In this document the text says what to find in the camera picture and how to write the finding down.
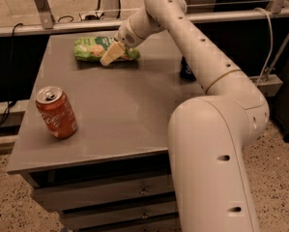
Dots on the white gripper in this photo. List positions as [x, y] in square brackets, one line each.
[128, 37]

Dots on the white power strip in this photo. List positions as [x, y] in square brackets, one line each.
[90, 16]

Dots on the green rice chip bag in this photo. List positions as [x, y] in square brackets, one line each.
[91, 49]

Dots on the grey drawer cabinet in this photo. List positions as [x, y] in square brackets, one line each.
[113, 174]

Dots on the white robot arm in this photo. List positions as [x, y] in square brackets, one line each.
[206, 135]

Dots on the blue pepsi can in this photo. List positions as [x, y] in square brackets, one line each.
[186, 72]

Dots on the red coca-cola can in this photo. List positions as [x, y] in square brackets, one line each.
[56, 111]

